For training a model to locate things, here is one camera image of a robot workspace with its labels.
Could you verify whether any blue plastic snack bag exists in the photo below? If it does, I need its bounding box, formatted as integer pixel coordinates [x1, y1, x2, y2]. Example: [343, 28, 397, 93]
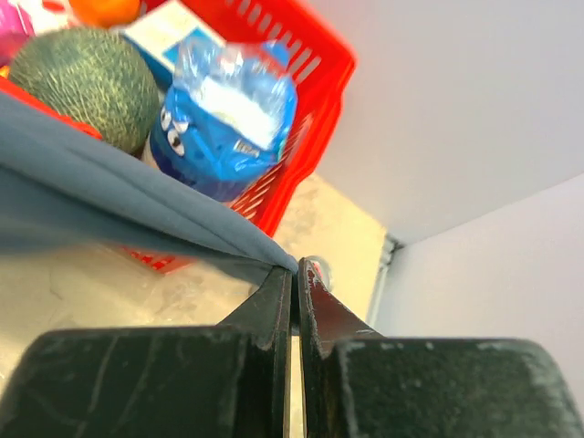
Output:
[141, 36, 297, 203]

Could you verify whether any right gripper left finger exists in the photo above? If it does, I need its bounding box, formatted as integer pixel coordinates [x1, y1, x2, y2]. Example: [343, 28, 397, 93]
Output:
[1, 267, 292, 437]

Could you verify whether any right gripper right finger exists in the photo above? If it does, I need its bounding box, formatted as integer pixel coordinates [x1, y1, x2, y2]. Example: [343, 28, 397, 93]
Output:
[297, 259, 583, 437]

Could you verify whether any red plastic shopping basket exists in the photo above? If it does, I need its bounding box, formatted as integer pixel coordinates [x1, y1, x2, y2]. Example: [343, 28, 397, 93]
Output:
[1, 1, 355, 270]

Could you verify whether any green netted melon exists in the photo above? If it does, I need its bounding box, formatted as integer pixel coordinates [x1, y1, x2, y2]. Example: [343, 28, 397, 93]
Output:
[8, 26, 160, 154]

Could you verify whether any pink white small box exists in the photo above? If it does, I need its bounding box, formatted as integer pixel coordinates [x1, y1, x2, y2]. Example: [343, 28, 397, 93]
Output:
[12, 0, 80, 36]

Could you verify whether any navy blue printed t-shirt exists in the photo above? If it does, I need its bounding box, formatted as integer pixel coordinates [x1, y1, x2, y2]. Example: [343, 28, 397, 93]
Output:
[1, 95, 298, 283]

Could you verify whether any blue white carton box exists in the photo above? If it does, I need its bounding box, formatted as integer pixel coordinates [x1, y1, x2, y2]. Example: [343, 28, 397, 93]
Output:
[120, 1, 225, 91]

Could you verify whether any magenta small box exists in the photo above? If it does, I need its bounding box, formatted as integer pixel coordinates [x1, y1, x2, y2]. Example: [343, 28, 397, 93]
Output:
[1, 2, 35, 67]

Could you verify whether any right orange fruit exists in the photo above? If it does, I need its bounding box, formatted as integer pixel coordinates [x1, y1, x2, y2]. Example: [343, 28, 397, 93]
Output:
[69, 0, 141, 28]

